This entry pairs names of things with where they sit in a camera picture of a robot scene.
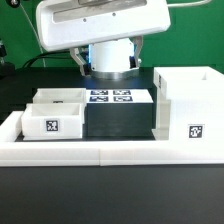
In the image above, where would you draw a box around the white drawer tray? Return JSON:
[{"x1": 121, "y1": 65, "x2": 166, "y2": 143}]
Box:
[
  {"x1": 33, "y1": 88, "x2": 86, "y2": 104},
  {"x1": 21, "y1": 103, "x2": 84, "y2": 140}
]

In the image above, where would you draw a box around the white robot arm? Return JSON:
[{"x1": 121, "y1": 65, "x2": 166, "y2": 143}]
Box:
[{"x1": 36, "y1": 0, "x2": 170, "y2": 79}]

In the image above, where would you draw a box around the white front drawer tray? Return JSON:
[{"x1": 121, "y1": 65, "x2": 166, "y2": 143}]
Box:
[{"x1": 21, "y1": 103, "x2": 84, "y2": 140}]

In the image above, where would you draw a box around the white rear drawer tray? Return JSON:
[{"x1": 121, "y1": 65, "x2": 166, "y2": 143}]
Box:
[{"x1": 33, "y1": 88, "x2": 86, "y2": 104}]

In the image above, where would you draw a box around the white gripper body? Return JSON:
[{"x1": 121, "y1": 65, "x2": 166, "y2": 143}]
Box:
[{"x1": 36, "y1": 0, "x2": 171, "y2": 51}]

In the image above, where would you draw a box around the white foam border frame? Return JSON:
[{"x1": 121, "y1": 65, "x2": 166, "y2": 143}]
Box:
[{"x1": 0, "y1": 111, "x2": 224, "y2": 167}]

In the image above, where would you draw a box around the white drawer cabinet box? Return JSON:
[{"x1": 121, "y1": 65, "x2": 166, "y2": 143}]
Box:
[{"x1": 153, "y1": 66, "x2": 224, "y2": 142}]

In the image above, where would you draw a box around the white marker tag sheet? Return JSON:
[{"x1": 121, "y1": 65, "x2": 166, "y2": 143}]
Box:
[{"x1": 86, "y1": 89, "x2": 153, "y2": 103}]

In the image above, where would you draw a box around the black cable bundle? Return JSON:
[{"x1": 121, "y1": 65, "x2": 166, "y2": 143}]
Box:
[{"x1": 21, "y1": 49, "x2": 73, "y2": 69}]

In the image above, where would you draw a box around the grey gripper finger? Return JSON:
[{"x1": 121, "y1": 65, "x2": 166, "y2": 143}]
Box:
[
  {"x1": 69, "y1": 47, "x2": 90, "y2": 76},
  {"x1": 129, "y1": 36, "x2": 143, "y2": 69}
]

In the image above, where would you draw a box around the black camera stand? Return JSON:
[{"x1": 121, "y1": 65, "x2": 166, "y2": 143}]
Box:
[{"x1": 0, "y1": 39, "x2": 15, "y2": 78}]

